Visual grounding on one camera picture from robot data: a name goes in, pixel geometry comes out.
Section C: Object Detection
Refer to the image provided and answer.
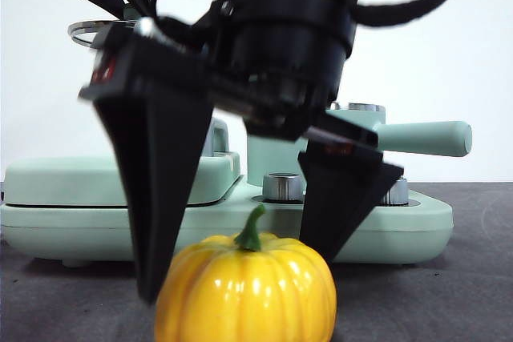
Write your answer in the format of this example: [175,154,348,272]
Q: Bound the mint green pot long handle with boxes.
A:
[245,102,473,195]

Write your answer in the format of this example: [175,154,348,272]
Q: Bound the mint green cover silver handle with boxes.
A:
[2,117,241,207]

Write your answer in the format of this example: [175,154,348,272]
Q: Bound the silver control knob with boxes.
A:
[262,172,305,202]
[378,176,409,205]

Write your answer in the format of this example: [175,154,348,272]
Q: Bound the yellow toy pumpkin green stem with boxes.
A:
[154,203,337,342]

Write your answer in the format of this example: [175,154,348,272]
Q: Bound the glass lid mint green knob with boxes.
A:
[67,4,147,46]

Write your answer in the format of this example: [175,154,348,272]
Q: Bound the mint green breakfast machine base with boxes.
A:
[0,175,454,269]

